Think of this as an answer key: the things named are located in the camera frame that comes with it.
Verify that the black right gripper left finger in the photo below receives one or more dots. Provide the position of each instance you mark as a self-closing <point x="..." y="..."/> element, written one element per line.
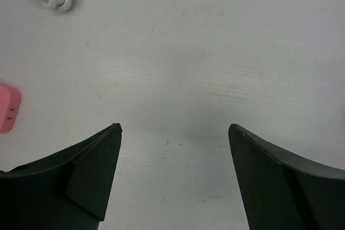
<point x="69" y="189"/>

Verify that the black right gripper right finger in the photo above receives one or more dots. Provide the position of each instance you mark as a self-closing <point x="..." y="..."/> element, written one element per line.
<point x="282" y="190"/>

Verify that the pink square plug adapter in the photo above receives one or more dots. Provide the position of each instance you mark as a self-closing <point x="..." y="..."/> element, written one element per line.
<point x="10" y="102"/>

